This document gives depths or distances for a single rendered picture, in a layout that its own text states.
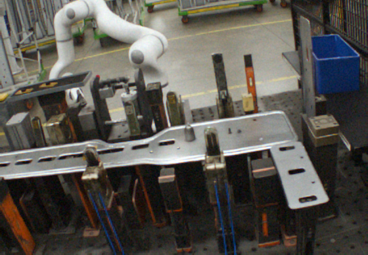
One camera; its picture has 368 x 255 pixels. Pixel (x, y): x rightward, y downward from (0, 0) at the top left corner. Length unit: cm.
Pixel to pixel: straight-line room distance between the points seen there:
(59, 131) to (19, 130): 17
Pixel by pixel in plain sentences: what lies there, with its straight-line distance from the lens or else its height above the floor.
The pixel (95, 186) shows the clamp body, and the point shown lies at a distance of 107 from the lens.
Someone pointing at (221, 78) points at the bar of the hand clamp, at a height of 113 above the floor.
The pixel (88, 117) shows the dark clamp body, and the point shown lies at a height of 106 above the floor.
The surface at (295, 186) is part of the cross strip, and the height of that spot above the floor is 100.
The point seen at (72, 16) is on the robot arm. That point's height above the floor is 139.
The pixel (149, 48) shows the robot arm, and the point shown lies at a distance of 161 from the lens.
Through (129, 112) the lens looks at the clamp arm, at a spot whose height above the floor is 107.
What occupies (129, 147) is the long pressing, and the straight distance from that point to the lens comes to 124.
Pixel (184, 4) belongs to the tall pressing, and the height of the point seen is 40.
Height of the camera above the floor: 158
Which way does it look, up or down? 25 degrees down
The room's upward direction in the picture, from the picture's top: 11 degrees counter-clockwise
